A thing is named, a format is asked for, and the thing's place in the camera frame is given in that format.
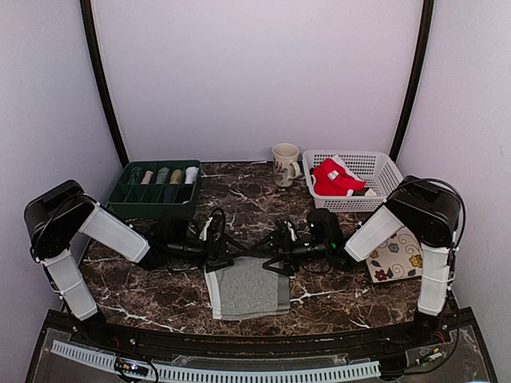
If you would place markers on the grey-green rolled cloth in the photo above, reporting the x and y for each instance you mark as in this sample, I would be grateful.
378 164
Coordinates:
161 175

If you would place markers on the black front rail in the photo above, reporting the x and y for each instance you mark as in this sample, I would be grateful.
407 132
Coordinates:
359 343

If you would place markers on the right black frame post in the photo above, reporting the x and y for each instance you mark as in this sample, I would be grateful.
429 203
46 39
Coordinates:
414 79

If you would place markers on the olive rolled cloth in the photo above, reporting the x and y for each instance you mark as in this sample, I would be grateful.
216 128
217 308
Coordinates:
176 177

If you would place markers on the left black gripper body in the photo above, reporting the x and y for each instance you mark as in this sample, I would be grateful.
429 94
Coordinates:
211 254

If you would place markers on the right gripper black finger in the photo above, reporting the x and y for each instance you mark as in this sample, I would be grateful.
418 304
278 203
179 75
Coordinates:
279 266
265 243

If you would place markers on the patterned dark rolled cloth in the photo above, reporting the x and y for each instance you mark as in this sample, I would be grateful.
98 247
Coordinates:
134 175

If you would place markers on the red underwear in basket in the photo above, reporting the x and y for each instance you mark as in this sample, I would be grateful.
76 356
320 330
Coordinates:
333 178

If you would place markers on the green divided organizer tray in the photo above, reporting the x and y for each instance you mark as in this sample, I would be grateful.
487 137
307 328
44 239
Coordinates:
146 201

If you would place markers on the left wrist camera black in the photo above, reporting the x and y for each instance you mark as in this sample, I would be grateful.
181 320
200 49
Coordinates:
214 227

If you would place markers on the pink rolled cloth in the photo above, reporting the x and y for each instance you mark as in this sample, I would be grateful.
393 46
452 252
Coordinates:
147 177

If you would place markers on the floral square coaster tile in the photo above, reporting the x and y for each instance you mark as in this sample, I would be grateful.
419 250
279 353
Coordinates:
397 258

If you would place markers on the small green circuit board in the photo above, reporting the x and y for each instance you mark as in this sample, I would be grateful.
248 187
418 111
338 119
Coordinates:
130 369

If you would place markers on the white rolled cloth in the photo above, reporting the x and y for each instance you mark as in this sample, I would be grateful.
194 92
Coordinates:
191 174

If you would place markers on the white plastic basket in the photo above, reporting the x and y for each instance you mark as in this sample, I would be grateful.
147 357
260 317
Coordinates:
377 169

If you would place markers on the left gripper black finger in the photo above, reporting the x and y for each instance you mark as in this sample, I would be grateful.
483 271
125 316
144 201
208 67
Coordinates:
231 242
212 265

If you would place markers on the left black frame post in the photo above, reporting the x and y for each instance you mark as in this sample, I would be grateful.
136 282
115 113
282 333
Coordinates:
101 81

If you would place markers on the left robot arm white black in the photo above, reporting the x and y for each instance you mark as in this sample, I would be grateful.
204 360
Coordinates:
54 219

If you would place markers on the cream floral mug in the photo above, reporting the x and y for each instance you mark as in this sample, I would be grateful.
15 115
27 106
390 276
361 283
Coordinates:
285 164

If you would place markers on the navy underwear cream waistband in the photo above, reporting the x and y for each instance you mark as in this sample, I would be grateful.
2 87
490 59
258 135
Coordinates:
169 194

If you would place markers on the black frame post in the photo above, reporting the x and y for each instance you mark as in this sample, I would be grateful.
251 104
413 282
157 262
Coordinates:
414 79
101 81

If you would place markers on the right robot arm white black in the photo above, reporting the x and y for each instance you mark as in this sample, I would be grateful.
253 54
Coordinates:
431 209

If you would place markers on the white slotted cable duct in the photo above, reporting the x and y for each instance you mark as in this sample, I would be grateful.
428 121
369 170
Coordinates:
208 369

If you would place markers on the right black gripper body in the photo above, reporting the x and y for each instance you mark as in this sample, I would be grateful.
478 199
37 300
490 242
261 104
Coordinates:
292 251

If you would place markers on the grey underwear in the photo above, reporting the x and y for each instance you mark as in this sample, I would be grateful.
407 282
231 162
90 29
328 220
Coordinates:
245 291

